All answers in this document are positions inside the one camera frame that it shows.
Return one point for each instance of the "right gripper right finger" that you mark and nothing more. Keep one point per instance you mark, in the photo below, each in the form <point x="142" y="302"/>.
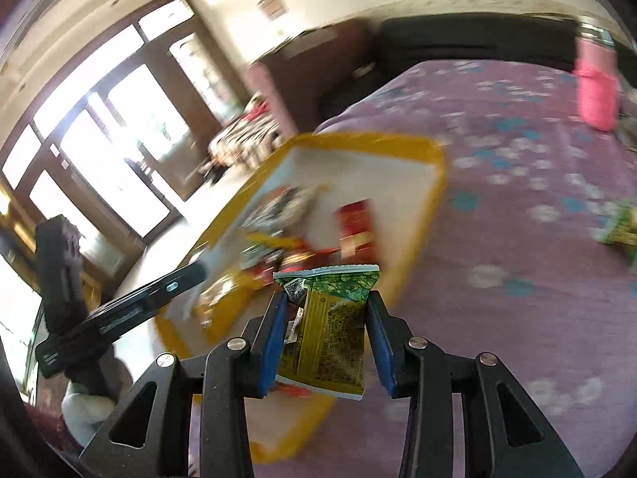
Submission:
<point x="505" y="432"/>

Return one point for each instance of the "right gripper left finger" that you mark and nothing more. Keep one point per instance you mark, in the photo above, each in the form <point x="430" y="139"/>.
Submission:
<point x="147" y="435"/>

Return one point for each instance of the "green yellow snack packet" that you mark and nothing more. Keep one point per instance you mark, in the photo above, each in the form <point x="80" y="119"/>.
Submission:
<point x="325" y="346"/>

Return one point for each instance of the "purple floral tablecloth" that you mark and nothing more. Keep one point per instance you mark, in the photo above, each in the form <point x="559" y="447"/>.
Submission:
<point x="512" y="264"/>

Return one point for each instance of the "wooden glass door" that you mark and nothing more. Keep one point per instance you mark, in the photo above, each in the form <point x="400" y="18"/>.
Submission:
<point x="119" y="138"/>

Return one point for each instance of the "green snack packet on table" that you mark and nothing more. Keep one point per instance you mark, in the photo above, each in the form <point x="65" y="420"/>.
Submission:
<point x="620" y="231"/>

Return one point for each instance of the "beige round snack packet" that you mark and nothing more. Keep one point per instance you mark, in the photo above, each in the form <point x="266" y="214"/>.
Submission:
<point x="284" y="211"/>

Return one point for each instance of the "red long snack packet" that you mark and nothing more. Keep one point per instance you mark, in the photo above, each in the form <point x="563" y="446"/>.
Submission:
<point x="356" y="233"/>

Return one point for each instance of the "yellow rimmed white tray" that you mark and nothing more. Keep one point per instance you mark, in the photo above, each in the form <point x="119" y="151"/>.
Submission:
<point x="403" y="176"/>

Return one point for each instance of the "patterned blanket daybed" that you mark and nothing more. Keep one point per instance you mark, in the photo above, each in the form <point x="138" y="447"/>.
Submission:
<point x="250" y="139"/>

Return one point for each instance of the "maroon armchair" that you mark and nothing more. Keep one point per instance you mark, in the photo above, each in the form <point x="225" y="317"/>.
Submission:
<point x="295" y="75"/>

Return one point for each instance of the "pink sleeved water bottle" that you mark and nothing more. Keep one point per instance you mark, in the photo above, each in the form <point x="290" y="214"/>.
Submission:
<point x="595" y="70"/>

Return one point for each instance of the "black leather sofa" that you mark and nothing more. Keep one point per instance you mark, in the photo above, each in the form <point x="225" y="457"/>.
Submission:
<point x="397" y="44"/>

